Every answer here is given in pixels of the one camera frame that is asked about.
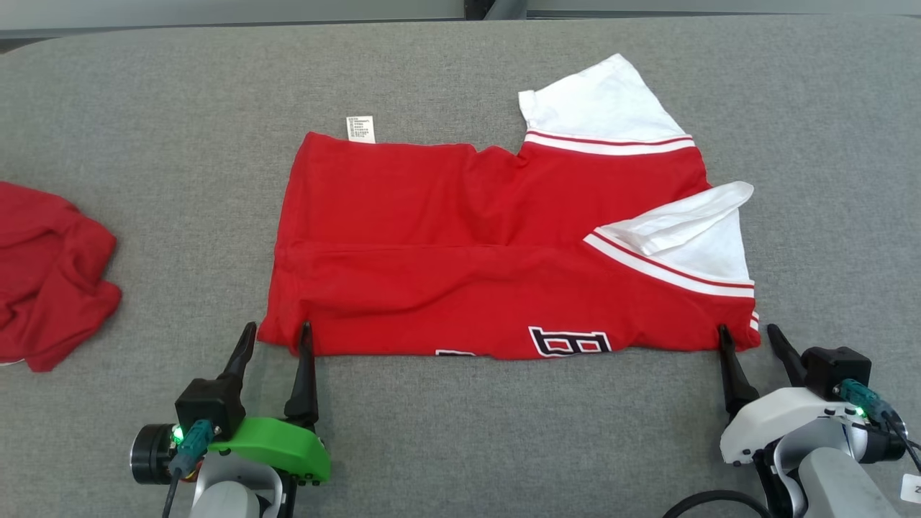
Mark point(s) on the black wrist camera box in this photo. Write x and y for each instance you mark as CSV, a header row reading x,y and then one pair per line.
x,y
835,370
209,403

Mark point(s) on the red shorts with white trim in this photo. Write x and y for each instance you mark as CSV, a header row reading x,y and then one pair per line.
x,y
50,280

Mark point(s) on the red and white jersey shirt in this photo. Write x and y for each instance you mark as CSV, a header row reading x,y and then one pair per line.
x,y
432,237

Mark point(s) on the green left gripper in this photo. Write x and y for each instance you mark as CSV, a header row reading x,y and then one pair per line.
x,y
280,442

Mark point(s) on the grey metal tube brace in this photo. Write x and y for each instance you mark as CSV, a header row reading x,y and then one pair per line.
x,y
511,7

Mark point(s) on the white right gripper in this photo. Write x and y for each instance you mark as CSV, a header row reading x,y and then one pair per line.
x,y
770,424

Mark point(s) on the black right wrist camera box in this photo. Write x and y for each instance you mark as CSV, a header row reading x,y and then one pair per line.
x,y
835,370

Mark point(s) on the grey metal frame post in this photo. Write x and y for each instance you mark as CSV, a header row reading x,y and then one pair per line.
x,y
476,7

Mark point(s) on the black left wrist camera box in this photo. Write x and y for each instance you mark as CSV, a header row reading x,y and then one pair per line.
x,y
209,403

